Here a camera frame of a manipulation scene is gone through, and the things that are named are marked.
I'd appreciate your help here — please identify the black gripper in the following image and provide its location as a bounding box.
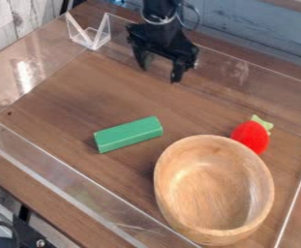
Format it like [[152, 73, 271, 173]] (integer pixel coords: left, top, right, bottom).
[[125, 21, 199, 83]]

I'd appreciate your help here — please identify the red toy strawberry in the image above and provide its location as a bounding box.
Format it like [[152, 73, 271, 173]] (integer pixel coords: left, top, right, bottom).
[[231, 114, 275, 155]]

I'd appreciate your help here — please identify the green rectangular block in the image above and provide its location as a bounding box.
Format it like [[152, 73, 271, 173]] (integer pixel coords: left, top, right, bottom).
[[93, 116, 163, 153]]

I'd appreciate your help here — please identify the wooden bowl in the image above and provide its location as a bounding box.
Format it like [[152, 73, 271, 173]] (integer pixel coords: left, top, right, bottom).
[[153, 135, 275, 246]]

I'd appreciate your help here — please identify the black clamp under table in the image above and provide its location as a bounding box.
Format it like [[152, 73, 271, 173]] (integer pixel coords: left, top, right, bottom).
[[0, 212, 57, 248]]

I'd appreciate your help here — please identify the clear acrylic corner bracket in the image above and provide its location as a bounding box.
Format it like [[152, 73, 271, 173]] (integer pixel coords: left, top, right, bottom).
[[64, 13, 111, 50]]

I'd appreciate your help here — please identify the clear acrylic back wall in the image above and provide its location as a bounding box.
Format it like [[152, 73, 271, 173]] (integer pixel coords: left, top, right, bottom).
[[108, 15, 301, 136]]

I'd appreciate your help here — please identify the clear acrylic wall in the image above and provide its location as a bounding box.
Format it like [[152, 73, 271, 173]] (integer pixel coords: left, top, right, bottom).
[[0, 122, 200, 248], [108, 15, 301, 136]]

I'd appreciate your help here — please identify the clear acrylic front wall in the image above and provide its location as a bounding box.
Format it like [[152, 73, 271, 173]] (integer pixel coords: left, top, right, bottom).
[[0, 122, 200, 248]]

